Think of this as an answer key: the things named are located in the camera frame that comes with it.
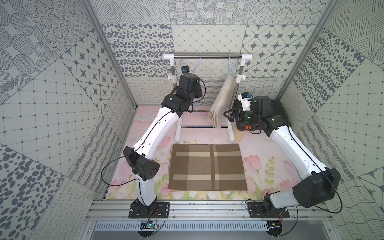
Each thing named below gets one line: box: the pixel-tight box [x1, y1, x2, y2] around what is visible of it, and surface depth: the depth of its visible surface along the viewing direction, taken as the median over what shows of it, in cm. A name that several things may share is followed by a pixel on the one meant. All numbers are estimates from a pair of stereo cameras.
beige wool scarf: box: [206, 75, 236, 129], surface depth 88 cm
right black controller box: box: [265, 220, 282, 237], surface depth 73 cm
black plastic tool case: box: [233, 96, 291, 136], surface depth 60 cm
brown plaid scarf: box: [168, 143, 248, 191], surface depth 90 cm
